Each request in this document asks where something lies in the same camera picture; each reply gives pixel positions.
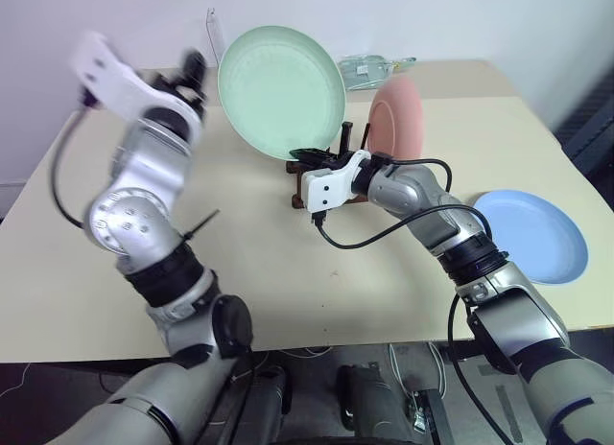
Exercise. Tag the blue plate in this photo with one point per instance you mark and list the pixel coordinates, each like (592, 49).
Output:
(532, 234)

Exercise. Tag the black ribbed panel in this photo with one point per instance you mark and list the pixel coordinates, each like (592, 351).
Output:
(590, 114)

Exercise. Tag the black zip tie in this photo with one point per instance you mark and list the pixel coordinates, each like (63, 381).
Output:
(201, 224)

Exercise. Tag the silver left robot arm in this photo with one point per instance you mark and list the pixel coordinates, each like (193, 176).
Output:
(129, 215)

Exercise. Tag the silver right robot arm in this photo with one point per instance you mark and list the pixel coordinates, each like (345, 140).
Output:
(518, 301)

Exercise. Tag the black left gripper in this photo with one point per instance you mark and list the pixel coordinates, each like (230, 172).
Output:
(178, 87)

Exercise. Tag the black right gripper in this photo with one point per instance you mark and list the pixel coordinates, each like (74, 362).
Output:
(336, 162)

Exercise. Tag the pink plate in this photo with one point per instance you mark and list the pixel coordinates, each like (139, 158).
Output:
(400, 119)

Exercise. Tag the dark rounded robot leg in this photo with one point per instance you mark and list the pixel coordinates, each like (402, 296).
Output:
(369, 397)
(271, 390)

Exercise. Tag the green item in clear packaging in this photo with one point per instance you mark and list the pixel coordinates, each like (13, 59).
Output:
(364, 71)

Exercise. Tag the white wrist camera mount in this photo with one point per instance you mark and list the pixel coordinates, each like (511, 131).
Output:
(120, 87)
(326, 188)

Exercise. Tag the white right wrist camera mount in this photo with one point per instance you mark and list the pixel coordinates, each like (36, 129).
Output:
(326, 188)

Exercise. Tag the dark wooden dish rack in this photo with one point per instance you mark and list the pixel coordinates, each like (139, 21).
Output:
(296, 186)

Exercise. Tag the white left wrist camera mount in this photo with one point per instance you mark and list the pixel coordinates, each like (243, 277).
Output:
(120, 87)

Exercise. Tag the metal bracket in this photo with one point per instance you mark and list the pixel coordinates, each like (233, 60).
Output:
(418, 409)

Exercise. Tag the green plate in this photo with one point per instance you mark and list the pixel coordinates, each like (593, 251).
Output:
(280, 90)

